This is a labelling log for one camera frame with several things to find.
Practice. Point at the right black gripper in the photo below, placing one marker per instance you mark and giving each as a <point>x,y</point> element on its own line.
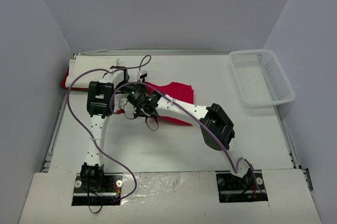
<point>129,106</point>

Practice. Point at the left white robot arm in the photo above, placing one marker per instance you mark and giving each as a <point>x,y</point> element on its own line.
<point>100,106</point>

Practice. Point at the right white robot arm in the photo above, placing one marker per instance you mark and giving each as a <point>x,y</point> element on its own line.
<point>216,126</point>

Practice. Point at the white plastic basket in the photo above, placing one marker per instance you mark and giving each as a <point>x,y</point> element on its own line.
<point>260,79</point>

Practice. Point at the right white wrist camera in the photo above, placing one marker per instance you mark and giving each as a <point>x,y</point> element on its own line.
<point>123,106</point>

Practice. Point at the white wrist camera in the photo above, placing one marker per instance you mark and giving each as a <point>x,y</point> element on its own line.
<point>123,106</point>
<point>141,74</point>

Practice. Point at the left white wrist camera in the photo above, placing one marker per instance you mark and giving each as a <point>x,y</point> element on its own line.
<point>141,74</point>

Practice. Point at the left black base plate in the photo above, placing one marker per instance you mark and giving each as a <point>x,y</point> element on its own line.
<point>108,195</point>

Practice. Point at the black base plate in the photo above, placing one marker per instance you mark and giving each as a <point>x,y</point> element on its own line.
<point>232,189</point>
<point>108,195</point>

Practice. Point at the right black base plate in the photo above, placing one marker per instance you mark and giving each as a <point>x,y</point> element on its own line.
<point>232,189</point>

